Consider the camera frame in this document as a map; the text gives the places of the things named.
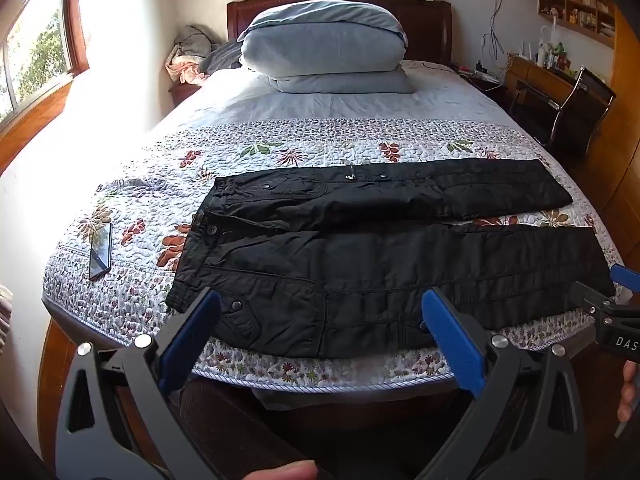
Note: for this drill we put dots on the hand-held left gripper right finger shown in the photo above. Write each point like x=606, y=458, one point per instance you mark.
x=452, y=340

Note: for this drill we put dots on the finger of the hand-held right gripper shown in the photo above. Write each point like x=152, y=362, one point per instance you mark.
x=625, y=276

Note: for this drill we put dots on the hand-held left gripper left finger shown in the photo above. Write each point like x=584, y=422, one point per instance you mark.
x=187, y=340

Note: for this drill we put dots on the black pants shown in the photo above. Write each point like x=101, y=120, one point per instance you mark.
x=375, y=270

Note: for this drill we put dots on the person's right hand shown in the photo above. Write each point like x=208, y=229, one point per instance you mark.
x=629, y=395

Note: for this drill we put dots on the person's left hand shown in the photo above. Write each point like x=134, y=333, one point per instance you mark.
x=280, y=472

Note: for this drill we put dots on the black smartphone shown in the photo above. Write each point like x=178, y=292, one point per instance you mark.
x=100, y=252

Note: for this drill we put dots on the wooden wardrobe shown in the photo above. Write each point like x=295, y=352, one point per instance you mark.
x=620, y=135

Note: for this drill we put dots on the beige ribbed cloth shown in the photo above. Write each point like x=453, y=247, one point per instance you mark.
x=4, y=310

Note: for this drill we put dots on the wooden desk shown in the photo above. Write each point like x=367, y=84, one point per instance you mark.
x=530, y=72

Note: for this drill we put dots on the floral quilted bedspread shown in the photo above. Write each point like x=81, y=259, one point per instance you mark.
x=300, y=135

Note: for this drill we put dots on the white bottle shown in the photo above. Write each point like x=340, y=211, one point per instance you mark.
x=542, y=52

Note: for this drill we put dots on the cluttered bedside table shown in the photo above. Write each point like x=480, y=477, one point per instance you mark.
x=480, y=77

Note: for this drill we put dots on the wooden bedside table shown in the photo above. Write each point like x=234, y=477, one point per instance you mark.
x=182, y=94

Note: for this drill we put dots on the light blue pillow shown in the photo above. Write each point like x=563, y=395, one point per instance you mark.
x=350, y=84

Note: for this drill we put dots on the grey blue cloth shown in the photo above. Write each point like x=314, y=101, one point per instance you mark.
x=222, y=57

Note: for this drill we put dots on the pile of crumpled clothes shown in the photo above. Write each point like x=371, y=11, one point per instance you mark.
x=190, y=55

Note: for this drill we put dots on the large wooden framed window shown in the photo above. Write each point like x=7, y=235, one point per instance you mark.
x=35, y=50

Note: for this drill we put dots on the folded light blue duvet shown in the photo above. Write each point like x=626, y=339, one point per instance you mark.
x=325, y=35

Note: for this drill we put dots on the black metal frame chair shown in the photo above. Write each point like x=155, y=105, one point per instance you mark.
x=580, y=110

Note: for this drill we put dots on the wooden wall shelf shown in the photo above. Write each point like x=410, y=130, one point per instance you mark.
x=575, y=7

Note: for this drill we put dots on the wooden bed frame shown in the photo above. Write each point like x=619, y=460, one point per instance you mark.
x=432, y=25

